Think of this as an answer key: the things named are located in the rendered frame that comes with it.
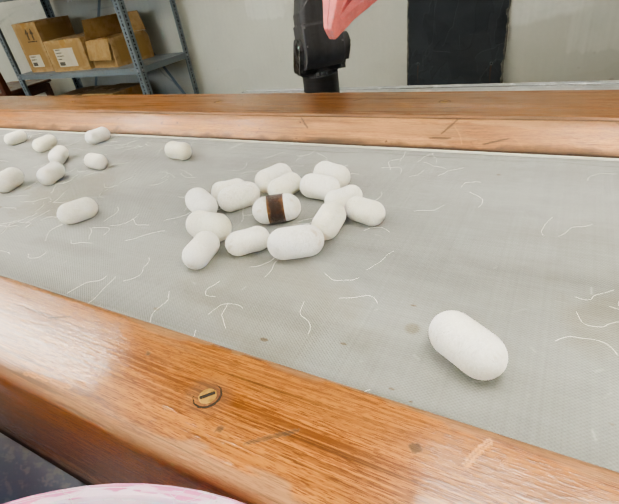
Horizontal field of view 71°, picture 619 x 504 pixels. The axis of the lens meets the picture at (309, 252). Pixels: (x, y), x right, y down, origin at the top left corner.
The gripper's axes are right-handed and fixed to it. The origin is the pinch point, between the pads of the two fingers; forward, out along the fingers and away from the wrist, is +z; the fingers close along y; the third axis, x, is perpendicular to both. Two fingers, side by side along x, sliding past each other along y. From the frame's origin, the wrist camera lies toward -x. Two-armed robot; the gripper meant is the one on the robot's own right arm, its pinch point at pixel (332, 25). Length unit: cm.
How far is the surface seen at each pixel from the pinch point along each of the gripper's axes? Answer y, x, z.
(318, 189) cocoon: 2.0, 1.8, 14.1
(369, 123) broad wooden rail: 0.9, 10.6, 2.8
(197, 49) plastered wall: -182, 143, -125
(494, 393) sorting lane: 17.3, -6.3, 25.8
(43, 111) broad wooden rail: -56, 11, 2
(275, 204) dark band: 0.4, -1.2, 16.8
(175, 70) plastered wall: -204, 151, -117
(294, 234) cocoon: 4.2, -3.7, 19.5
